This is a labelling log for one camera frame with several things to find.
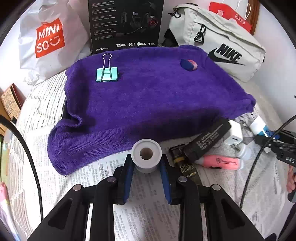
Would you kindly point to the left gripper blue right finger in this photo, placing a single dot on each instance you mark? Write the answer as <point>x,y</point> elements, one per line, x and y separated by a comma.
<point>169,176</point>

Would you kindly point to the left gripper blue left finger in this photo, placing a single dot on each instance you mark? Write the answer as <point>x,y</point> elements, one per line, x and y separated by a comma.
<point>123,175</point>

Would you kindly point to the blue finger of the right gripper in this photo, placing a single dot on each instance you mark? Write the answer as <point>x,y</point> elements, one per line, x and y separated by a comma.
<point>269,133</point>
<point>263,141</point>

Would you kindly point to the white blue cylindrical bottle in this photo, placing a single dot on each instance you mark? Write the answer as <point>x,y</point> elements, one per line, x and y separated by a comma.
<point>258,126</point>

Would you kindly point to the grand reserve mini bottle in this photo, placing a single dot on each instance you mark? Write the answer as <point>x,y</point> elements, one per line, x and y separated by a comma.
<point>183,164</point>

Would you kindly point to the white usb night light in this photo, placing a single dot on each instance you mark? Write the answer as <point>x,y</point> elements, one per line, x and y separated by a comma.
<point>242,151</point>

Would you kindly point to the white tape roll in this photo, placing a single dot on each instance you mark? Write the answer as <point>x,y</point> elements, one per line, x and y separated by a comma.
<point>146,155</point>

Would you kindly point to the white usb charger cube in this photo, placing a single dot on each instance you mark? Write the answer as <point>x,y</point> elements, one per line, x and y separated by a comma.
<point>234,136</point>

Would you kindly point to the black marker pen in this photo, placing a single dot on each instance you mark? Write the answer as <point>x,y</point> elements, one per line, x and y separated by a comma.
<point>206,140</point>

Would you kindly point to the pink highlighter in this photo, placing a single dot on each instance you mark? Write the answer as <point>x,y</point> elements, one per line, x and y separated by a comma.
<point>220,162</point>

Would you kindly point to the teal binder clip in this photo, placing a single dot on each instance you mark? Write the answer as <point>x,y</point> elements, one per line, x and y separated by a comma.
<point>107,73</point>

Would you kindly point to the person right hand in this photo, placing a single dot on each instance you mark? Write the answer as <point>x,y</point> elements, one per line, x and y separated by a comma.
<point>290,180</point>

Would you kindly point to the newspaper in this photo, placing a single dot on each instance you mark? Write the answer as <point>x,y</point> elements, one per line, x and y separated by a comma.
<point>204,212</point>

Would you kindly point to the purple towel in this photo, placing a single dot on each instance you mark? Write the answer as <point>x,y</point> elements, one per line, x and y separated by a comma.
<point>154,97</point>

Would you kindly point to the white Nike bag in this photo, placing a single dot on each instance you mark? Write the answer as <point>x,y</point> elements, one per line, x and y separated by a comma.
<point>226,43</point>

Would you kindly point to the red paper shopping bag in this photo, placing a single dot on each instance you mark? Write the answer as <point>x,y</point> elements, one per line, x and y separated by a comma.
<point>228,13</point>

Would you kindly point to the brown wooden sign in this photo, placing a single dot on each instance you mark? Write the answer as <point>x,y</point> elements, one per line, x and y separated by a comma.
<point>13,99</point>

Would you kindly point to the black headset box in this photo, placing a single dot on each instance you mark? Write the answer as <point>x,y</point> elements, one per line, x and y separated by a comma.
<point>120,24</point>

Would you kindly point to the white Miniso plastic bag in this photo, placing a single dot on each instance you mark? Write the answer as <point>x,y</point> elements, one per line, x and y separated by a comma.
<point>52,38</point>

